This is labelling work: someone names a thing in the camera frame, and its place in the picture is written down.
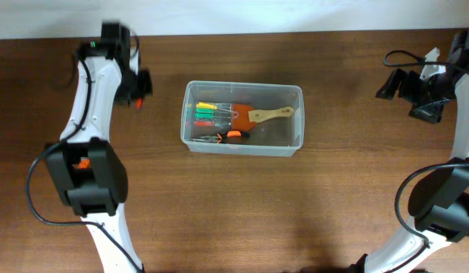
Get orange perforated cylinder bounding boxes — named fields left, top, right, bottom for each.
left=76, top=158, right=91, bottom=169

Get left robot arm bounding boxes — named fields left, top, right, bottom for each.
left=41, top=21, right=152, bottom=272

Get small orange-handled cutters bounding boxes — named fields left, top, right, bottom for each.
left=136, top=98, right=143, bottom=109

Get right black cable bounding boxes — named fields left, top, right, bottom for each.
left=382, top=49, right=469, bottom=273

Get black cable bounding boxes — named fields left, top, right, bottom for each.
left=25, top=28, right=144, bottom=272
left=382, top=49, right=469, bottom=273

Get left black cable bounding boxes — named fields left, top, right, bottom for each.
left=25, top=28, right=144, bottom=272

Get orange black long-nose pliers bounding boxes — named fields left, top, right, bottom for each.
left=191, top=130, right=250, bottom=143

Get orange scraper wooden handle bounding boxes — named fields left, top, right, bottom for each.
left=231, top=104, right=294, bottom=132

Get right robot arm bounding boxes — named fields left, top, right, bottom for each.
left=348, top=28, right=469, bottom=273

